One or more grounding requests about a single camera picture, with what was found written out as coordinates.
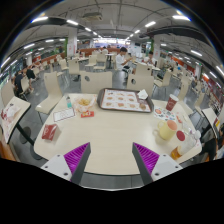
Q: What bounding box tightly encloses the beige chair centre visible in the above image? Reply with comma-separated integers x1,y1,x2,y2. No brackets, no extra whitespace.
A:
80,71,112,94

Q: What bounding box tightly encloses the small clear bottle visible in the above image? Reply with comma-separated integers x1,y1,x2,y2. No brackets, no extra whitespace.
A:
66,96,72,108

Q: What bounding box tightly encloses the brown food tray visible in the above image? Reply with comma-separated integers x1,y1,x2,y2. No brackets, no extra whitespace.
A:
97,88,154,113

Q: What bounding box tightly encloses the beige chair left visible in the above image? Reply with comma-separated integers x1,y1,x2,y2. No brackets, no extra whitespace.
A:
35,72,62,121

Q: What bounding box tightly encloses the left side table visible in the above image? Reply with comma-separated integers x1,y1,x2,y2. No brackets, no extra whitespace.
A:
0,97,31,143

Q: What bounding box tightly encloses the white crumpled napkin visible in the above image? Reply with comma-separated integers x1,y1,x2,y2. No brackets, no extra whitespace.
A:
138,89,148,99

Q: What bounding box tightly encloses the beige chair right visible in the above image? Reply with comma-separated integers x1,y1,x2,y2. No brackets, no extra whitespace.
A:
127,74,154,96

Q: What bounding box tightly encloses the small red sauce packet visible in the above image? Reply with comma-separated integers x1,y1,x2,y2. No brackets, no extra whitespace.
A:
81,111,94,118

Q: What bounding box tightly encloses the clear plastic water bottle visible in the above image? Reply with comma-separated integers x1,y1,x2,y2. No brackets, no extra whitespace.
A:
170,131,201,160

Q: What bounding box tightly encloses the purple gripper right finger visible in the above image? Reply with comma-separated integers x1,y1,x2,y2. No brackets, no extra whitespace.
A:
132,143,182,185

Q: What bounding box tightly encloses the red snack packet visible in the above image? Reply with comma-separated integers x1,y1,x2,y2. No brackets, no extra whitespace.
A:
42,124,58,141

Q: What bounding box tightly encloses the white paper card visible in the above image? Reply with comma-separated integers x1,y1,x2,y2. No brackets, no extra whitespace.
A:
53,108,75,122

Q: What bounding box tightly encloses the yellow mug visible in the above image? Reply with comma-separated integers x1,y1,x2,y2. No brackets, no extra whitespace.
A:
153,120,177,140

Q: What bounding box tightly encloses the person in white shirt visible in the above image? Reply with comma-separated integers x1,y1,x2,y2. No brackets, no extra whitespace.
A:
116,47,130,72

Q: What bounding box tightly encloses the plastic bag with fries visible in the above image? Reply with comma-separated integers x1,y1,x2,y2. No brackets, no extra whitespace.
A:
74,95,96,113

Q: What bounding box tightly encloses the beige chair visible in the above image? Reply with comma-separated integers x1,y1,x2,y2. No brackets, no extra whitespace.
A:
80,71,112,94
35,72,62,121
127,74,154,96

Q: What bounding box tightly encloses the person in black seated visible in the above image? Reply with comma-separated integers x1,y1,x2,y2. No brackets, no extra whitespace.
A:
14,71,28,97

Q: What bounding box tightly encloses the red paper cup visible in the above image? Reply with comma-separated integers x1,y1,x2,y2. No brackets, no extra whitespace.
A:
166,94,179,111

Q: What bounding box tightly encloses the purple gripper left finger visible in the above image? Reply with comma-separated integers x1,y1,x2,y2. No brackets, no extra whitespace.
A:
42,143,91,185

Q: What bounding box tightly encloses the colourful sticker sheet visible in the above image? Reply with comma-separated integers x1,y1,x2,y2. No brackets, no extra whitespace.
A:
154,106,176,121

